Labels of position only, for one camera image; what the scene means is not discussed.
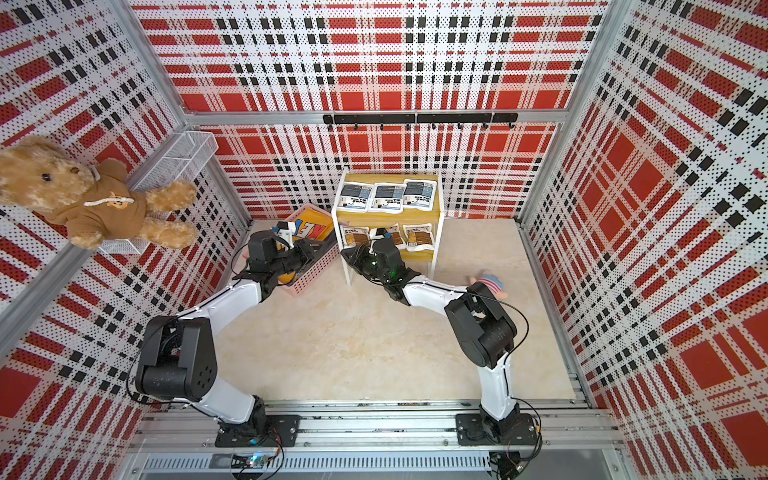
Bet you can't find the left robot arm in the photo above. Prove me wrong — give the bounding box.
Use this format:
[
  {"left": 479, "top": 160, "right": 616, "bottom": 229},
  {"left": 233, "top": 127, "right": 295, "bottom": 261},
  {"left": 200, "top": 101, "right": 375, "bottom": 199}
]
[{"left": 135, "top": 229, "right": 315, "bottom": 448}]

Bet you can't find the yellow printed cloth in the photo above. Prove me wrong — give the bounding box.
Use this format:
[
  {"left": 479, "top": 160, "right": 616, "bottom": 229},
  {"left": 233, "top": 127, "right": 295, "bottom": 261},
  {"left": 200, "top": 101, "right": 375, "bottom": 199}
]
[{"left": 280, "top": 204, "right": 339, "bottom": 295}]

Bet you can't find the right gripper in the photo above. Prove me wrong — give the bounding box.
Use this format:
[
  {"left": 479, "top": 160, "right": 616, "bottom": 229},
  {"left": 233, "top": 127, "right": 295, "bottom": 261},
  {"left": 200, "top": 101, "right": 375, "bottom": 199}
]
[{"left": 340, "top": 244, "right": 390, "bottom": 283}]

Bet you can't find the small circuit board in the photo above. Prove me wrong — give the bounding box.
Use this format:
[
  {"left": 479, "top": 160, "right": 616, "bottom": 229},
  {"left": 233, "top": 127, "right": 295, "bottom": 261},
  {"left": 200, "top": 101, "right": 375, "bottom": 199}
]
[{"left": 230, "top": 453, "right": 274, "bottom": 470}]

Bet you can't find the brown coffee bag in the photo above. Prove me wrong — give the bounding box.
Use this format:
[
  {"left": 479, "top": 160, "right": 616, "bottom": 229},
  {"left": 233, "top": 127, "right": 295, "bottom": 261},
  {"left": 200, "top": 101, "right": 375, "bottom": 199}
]
[
  {"left": 369, "top": 224, "right": 406, "bottom": 250},
  {"left": 340, "top": 225, "right": 370, "bottom": 250},
  {"left": 403, "top": 223, "right": 435, "bottom": 252}
]

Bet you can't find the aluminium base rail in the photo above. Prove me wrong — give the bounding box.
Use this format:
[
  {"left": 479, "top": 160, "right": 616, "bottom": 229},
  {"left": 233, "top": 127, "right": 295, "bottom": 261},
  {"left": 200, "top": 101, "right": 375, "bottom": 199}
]
[{"left": 120, "top": 400, "right": 632, "bottom": 479}]

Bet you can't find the black wall hook rail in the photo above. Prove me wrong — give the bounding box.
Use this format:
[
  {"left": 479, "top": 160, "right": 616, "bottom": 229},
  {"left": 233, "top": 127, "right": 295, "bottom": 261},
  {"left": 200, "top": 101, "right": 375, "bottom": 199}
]
[{"left": 322, "top": 112, "right": 519, "bottom": 128}]

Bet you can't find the brown teddy bear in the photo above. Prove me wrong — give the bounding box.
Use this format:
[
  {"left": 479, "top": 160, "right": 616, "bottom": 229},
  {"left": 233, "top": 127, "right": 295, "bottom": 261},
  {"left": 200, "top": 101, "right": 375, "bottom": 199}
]
[{"left": 1, "top": 136, "right": 198, "bottom": 250}]

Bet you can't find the pink plastic basket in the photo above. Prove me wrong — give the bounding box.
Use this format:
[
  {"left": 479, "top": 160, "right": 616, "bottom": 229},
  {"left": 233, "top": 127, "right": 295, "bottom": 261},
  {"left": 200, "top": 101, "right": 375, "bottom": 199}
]
[{"left": 233, "top": 204, "right": 339, "bottom": 298}]

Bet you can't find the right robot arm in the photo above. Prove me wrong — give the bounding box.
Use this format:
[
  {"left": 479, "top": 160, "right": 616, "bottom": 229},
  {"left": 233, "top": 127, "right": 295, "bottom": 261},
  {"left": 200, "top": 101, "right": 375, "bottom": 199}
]
[{"left": 341, "top": 238, "right": 541, "bottom": 447}]

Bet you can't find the plush doll head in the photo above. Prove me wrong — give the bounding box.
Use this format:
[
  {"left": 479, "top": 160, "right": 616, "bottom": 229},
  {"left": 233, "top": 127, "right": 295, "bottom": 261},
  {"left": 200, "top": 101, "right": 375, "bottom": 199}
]
[{"left": 470, "top": 274, "right": 508, "bottom": 300}]

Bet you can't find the grey coffee bag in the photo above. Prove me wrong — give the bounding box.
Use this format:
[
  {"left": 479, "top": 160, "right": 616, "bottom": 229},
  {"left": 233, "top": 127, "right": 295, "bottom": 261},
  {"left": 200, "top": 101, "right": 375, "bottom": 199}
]
[
  {"left": 336, "top": 182, "right": 374, "bottom": 213},
  {"left": 402, "top": 179, "right": 437, "bottom": 212},
  {"left": 368, "top": 182, "right": 406, "bottom": 214}
]

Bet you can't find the yellow two-tier shelf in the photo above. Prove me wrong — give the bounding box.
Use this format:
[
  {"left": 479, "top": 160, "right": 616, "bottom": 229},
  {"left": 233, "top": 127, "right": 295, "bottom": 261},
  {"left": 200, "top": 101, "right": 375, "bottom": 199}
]
[{"left": 332, "top": 168, "right": 445, "bottom": 278}]

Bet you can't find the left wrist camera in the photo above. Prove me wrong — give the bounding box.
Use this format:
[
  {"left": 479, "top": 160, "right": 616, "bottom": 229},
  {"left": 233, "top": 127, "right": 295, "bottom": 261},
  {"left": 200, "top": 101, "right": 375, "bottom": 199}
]
[{"left": 271, "top": 221, "right": 296, "bottom": 249}]

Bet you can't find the white wire basket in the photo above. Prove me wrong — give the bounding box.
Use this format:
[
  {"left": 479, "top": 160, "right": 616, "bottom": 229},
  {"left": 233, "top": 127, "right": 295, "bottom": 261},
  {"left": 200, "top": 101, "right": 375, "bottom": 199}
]
[{"left": 98, "top": 130, "right": 220, "bottom": 256}]

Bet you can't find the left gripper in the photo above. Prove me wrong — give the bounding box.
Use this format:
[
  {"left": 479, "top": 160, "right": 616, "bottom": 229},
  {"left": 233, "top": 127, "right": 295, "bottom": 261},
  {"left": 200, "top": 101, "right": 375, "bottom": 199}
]
[{"left": 270, "top": 238, "right": 328, "bottom": 277}]

